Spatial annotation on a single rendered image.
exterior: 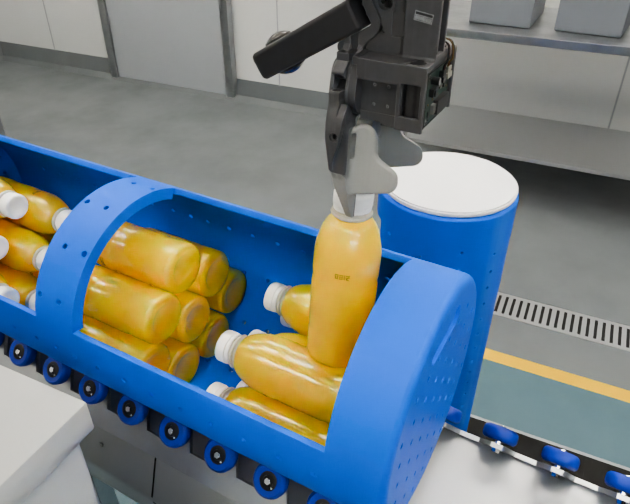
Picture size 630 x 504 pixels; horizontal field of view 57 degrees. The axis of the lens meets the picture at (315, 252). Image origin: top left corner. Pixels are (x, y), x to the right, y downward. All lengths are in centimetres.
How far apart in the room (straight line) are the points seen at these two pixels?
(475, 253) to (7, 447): 87
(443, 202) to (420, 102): 70
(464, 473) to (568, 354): 169
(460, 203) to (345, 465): 69
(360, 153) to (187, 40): 445
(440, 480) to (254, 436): 29
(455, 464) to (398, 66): 54
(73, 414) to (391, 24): 45
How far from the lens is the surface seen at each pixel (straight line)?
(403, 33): 48
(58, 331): 77
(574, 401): 230
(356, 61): 47
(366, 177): 51
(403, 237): 117
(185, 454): 83
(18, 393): 66
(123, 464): 93
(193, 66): 496
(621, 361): 254
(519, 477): 84
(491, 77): 406
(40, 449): 60
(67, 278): 74
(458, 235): 114
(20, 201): 99
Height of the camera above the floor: 159
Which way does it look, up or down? 34 degrees down
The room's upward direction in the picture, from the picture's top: straight up
